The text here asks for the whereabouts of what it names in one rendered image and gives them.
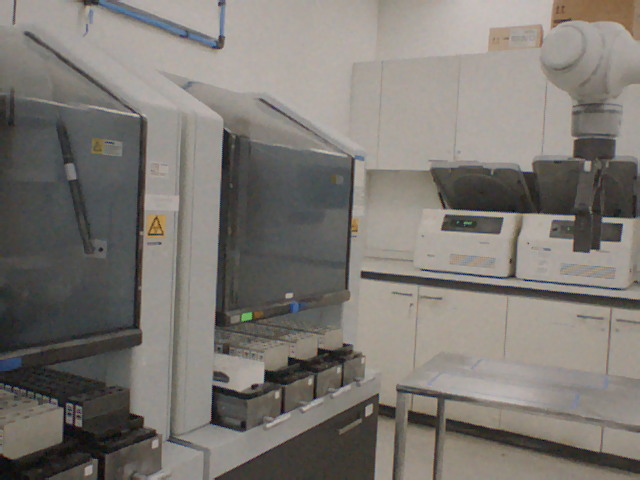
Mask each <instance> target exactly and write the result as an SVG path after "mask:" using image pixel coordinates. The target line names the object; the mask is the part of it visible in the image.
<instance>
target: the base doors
mask: <svg viewBox="0 0 640 480"><path fill-rule="evenodd" d="M395 291H397V292H399V293H407V294H411V293H412V294H413V295H412V296H406V295H399V294H392V293H391V292H395ZM424 295H426V296H430V297H438V298H439V297H441V298H442V300H438V299H429V298H421V297H420V296H424ZM372 297H375V298H382V299H385V302H382V301H375V300H372ZM410 303H414V306H411V310H412V311H411V318H410V320H409V319H408V312H409V309H410ZM449 306H454V307H459V308H465V309H466V312H464V311H458V310H453V309H449ZM507 306H508V311H507ZM580 313H582V314H584V316H592V317H602V318H604V320H597V319H589V318H581V317H577V314H580ZM616 319H622V320H628V321H637V322H640V310H631V309H622V308H613V309H612V324H611V337H609V351H608V365H607V374H608V375H616V376H623V377H630V378H637V379H640V324H633V323H625V322H617V321H616ZM547 321H550V322H559V323H570V324H569V327H565V326H556V325H547ZM506 323H507V327H506ZM609 323H611V308H609V307H601V306H592V305H584V304H575V303H565V302H557V301H548V300H540V299H531V298H521V297H513V296H509V297H508V296H503V295H494V294H484V293H475V292H465V291H456V290H447V289H437V288H428V287H419V286H412V285H403V284H393V283H385V282H376V281H367V280H361V282H360V301H358V320H357V339H356V351H363V355H365V354H366V368H368V369H374V370H380V371H381V389H380V392H378V393H379V404H382V405H387V406H391V407H396V390H395V387H396V383H398V382H399V381H400V380H403V379H404V378H405V377H407V376H408V375H410V374H411V373H412V372H414V371H415V370H417V369H418V368H419V367H421V366H422V365H423V364H425V363H426V362H428V361H429V360H430V359H432V358H433V356H434V355H436V354H437V353H439V352H440V351H449V352H456V353H463V354H470V355H477V357H484V358H492V359H499V360H507V361H514V362H521V363H529V364H536V365H543V366H550V367H557V368H564V369H572V370H579V371H587V372H594V373H601V374H606V364H607V350H608V336H609ZM600 328H604V332H601V331H600ZM615 329H619V330H620V331H619V332H618V333H616V332H615ZM505 339H506V342H505ZM504 355H505V358H504ZM414 369H415V370H414ZM412 404H413V406H412ZM436 408H437V399H434V397H428V396H422V395H416V394H411V393H409V404H408V410H412V411H415V412H420V413H424V414H429V415H434V416H436ZM446 418H449V419H453V420H458V421H463V422H467V423H472V424H477V425H481V426H487V427H492V428H496V429H501V430H506V431H510V432H515V433H519V434H523V435H529V436H533V437H538V438H542V439H546V441H551V442H555V443H560V444H564V445H569V446H574V447H578V448H583V449H587V450H591V451H596V452H600V447H601V433H602V427H600V426H594V425H588V424H582V423H577V422H571V421H564V420H558V419H553V418H547V417H541V416H535V415H529V414H523V413H517V412H511V411H505V410H499V409H494V408H488V407H481V406H475V405H470V404H464V403H458V402H452V401H447V413H446ZM601 452H604V453H609V454H614V455H619V456H624V457H628V458H633V459H637V460H640V433H636V432H630V431H624V430H618V429H612V428H606V427H603V434H602V449H601Z"/></svg>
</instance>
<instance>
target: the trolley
mask: <svg viewBox="0 0 640 480"><path fill-rule="evenodd" d="M395 390H396V410H395V428H394V446H393V464H392V480H404V474H405V457H406V439H407V421H408V404H409V393H411V394H416V395H422V396H428V397H434V399H437V408H436V425H435V442H434V459H433V476H432V480H441V479H442V463H444V447H445V429H446V413H447V401H452V402H458V403H464V404H470V405H475V406H481V407H488V408H494V409H499V410H505V411H511V412H517V413H523V414H529V415H535V416H541V417H547V418H553V419H558V420H564V421H571V422H577V423H582V424H588V425H594V426H600V427H606V428H612V429H618V430H624V431H630V432H636V433H640V379H637V378H630V377H623V376H616V375H608V374H601V373H594V372H587V371H579V370H572V369H564V368H557V367H550V366H543V365H536V364H529V363H521V362H514V361H507V360H499V359H492V358H484V357H477V355H470V354H463V353H456V352H449V351H440V352H439V353H437V354H436V355H434V356H433V358H432V359H430V360H429V361H428V362H426V363H425V364H423V365H422V366H421V367H419V368H418V369H417V370H415V371H414V372H412V373H411V374H410V375H408V376H407V377H405V378H404V379H403V380H400V381H399V382H398V383H396V387H395Z"/></svg>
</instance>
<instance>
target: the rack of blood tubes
mask: <svg viewBox="0 0 640 480"><path fill-rule="evenodd" d="M263 379H264V363H263V362H258V361H253V360H248V359H243V358H238V356H232V355H227V354H222V353H217V352H214V354H213V379H212V384H213V385H217V386H222V387H226V388H230V389H235V390H237V391H243V389H245V390H246V388H248V387H251V384H253V383H259V385H260V383H262V382H263ZM248 389H249V388H248Z"/></svg>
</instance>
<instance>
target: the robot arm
mask: <svg viewBox="0 0 640 480"><path fill-rule="evenodd" d="M539 60H540V65H541V69H542V72H543V73H544V75H545V77H546V78H547V79H548V81H549V82H551V83H552V84H553V85H554V86H556V87H557V88H559V89H560V90H562V91H565V92H567V94H569V96H570V97H571V98H572V112H571V114H572V120H571V136H572V137H576V138H577V139H574V146H573V158H574V159H576V160H585V161H584V162H583V161H582V162H581V163H580V176H579V182H578V189H577V196H576V203H575V207H574V209H572V215H575V224H574V239H573V252H577V253H590V250H596V251H600V244H601V230H602V216H606V212H604V209H603V185H604V184H603V179H604V174H605V173H604V167H601V161H608V160H614V159H615V157H616V144H617V140H616V139H613V138H616V137H619V136H620V135H621V134H620V132H621V126H622V125H621V124H622V116H623V105H624V100H625V97H626V95H627V92H628V87H629V85H632V84H640V44H639V43H637V42H636V41H635V40H634V39H633V38H632V37H631V35H630V34H629V32H628V31H626V30H625V28H624V27H623V25H622V24H620V23H617V22H613V21H597V22H592V23H589V22H586V21H580V20H576V21H569V22H564V23H561V24H559V25H557V27H556V28H554V29H553V30H552V31H550V32H549V34H548V35H547V36H546V37H545V39H544V41H543V46H542V49H541V56H540V57H539Z"/></svg>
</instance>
